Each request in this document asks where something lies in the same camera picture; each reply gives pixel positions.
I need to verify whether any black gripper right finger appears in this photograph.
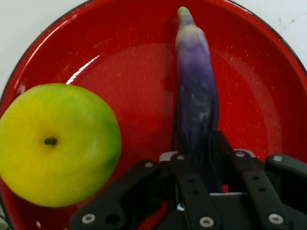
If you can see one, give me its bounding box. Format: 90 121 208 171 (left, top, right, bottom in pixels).
210 130 307 230

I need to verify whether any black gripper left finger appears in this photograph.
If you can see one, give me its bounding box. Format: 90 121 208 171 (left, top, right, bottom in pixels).
69 150 224 230

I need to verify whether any purple toy eggplant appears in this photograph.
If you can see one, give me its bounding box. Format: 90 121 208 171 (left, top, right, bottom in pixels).
173 6 225 194

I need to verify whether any red round plate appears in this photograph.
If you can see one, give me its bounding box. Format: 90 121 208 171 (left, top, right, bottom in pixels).
0 0 307 230

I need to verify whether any green yellow toy apple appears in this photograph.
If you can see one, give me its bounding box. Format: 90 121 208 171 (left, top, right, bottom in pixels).
0 82 122 208

